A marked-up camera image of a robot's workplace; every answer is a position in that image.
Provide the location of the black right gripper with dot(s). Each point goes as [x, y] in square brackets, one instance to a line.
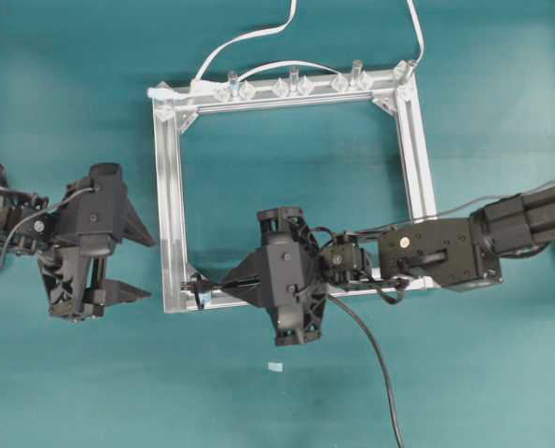
[281, 276]

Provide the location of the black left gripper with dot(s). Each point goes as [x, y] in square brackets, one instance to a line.
[96, 217]

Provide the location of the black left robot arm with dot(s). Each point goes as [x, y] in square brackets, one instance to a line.
[26, 222]

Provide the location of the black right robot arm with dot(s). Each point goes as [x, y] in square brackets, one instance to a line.
[458, 253]

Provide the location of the small blue tape piece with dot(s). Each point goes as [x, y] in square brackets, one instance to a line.
[275, 366]

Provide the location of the clear standoff post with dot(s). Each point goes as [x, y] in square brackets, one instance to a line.
[293, 80]
[355, 74]
[233, 84]

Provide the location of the aluminium extrusion frame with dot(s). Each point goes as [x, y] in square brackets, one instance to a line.
[348, 157]

